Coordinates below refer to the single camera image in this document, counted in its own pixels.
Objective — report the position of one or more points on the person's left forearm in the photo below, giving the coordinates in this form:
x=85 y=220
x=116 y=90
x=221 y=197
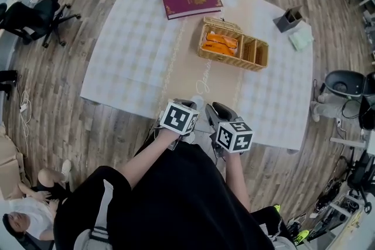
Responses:
x=149 y=158

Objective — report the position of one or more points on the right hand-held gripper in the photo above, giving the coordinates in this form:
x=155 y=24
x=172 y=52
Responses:
x=234 y=137

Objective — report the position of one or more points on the person's right forearm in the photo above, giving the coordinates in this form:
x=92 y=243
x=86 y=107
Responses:
x=237 y=181

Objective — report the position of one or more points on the person's black clothing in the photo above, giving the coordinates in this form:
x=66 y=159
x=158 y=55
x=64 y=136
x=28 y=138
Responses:
x=181 y=208

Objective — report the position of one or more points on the cardboard box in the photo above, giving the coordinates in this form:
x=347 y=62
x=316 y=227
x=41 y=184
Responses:
x=8 y=161

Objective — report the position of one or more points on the black office chair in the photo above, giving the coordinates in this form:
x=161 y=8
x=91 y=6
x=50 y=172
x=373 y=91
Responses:
x=361 y=178
x=32 y=19

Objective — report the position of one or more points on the neon yellow sneaker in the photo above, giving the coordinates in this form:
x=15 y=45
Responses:
x=277 y=208
x=301 y=237

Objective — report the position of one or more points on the light green cloth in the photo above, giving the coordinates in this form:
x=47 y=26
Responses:
x=300 y=38

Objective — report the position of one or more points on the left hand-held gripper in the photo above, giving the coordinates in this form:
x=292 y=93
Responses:
x=177 y=118

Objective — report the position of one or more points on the black oval backpack shell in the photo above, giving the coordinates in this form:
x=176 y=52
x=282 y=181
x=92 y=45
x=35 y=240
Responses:
x=342 y=83

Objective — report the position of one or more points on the dark grey pen holder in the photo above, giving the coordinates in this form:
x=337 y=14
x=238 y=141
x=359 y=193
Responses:
x=285 y=23

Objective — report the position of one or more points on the wicker basket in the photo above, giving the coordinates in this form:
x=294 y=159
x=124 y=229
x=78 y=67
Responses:
x=249 y=63

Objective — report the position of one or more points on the orange packet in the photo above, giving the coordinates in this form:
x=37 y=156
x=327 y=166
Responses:
x=219 y=44

